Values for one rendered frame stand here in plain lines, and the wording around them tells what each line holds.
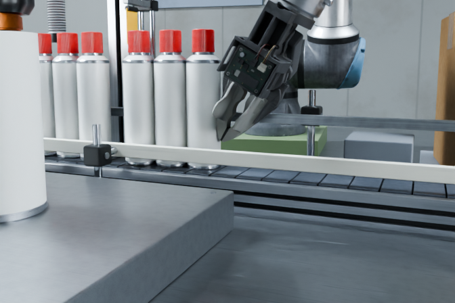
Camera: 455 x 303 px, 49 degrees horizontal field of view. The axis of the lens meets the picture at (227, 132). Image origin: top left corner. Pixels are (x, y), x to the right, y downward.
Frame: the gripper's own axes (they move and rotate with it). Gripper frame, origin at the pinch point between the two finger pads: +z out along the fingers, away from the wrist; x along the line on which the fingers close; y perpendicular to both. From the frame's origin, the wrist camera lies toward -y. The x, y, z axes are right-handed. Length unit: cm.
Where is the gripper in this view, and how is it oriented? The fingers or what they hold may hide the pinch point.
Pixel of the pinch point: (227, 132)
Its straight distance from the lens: 73.0
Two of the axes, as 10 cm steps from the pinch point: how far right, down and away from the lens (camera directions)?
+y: -3.7, 1.3, -9.2
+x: 8.0, 5.4, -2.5
